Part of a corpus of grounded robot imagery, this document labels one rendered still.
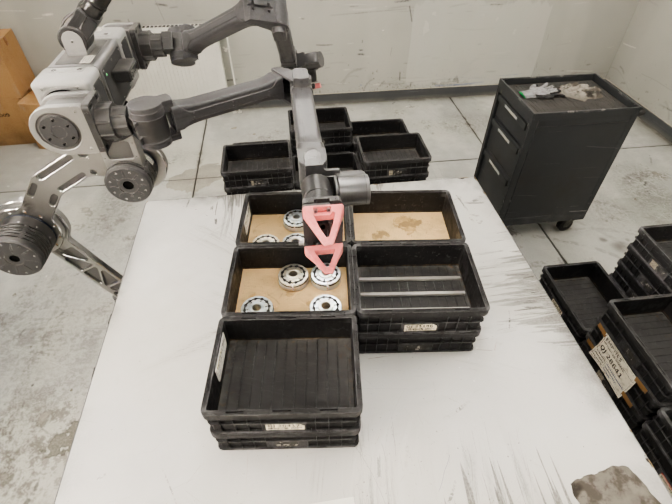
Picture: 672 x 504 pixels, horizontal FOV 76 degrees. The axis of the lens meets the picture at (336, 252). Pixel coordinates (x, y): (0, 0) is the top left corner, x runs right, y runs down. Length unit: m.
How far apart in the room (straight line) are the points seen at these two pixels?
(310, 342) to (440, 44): 3.64
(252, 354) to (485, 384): 0.73
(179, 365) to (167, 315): 0.22
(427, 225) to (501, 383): 0.64
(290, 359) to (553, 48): 4.32
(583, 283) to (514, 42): 2.87
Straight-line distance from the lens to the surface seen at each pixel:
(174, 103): 1.14
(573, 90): 2.96
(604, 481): 1.48
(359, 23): 4.30
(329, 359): 1.31
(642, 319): 2.22
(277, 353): 1.33
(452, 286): 1.53
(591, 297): 2.52
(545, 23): 4.92
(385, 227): 1.70
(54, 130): 1.20
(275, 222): 1.73
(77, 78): 1.25
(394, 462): 1.33
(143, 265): 1.89
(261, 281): 1.51
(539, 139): 2.65
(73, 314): 2.85
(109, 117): 1.15
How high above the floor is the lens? 1.95
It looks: 45 degrees down
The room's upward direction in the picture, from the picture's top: straight up
